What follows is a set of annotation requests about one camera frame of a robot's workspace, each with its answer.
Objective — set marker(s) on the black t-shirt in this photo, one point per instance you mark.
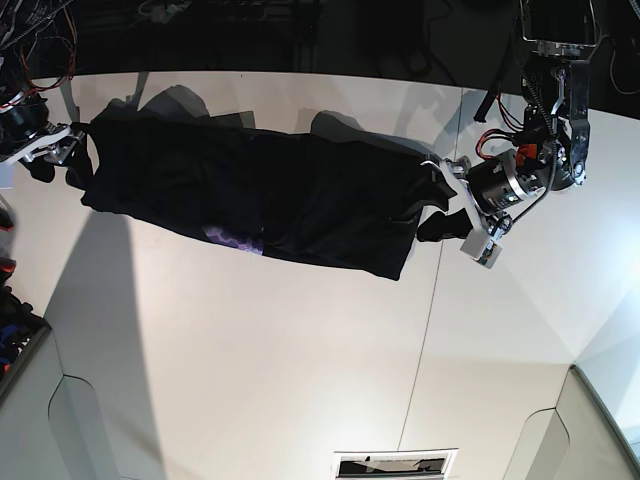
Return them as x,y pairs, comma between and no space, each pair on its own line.
299,198

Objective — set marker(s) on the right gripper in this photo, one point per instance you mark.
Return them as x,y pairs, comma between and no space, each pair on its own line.
27,135

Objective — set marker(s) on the grey base plate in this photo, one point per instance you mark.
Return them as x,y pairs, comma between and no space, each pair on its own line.
576,439
51,423

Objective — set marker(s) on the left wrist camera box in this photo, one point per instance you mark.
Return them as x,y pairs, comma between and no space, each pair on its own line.
482,248

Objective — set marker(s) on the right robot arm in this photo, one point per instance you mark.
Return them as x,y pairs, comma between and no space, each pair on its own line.
27,28

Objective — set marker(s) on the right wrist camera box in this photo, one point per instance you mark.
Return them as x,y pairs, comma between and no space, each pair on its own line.
6,175

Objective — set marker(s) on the white label card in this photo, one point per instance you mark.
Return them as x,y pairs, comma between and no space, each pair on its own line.
415,464

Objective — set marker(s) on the bin of colourful clothes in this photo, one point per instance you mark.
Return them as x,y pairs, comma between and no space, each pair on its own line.
22,331

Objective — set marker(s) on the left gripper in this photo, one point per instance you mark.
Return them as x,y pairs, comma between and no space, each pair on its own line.
493,186

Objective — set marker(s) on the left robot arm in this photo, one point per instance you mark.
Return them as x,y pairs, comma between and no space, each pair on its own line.
541,89

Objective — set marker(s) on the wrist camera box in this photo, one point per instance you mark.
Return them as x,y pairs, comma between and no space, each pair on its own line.
6,175
482,248

